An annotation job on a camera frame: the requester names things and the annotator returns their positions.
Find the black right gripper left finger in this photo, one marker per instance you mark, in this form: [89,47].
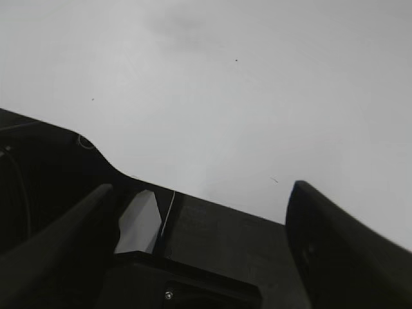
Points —
[63,265]

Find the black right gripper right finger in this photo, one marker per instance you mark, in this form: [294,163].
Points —
[342,262]

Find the black robot base structure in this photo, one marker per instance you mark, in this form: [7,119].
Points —
[170,250]

